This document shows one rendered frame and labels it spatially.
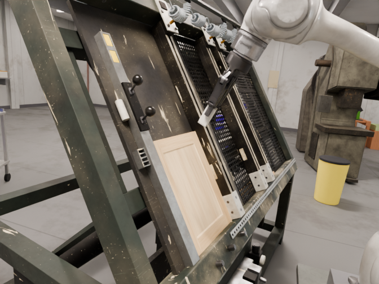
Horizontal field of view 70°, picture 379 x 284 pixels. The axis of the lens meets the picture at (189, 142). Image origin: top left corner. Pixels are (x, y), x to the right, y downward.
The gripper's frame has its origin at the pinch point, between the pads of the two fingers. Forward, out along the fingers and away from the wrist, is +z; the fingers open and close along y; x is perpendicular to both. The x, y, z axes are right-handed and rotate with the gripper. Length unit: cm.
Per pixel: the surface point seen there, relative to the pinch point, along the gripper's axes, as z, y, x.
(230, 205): 43, -43, 23
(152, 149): 25.0, -6.6, -13.3
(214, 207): 44, -33, 17
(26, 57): 387, -665, -887
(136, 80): 3.7, -0.1, -27.8
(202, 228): 47, -18, 19
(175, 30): -13, -54, -51
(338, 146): 36, -460, 127
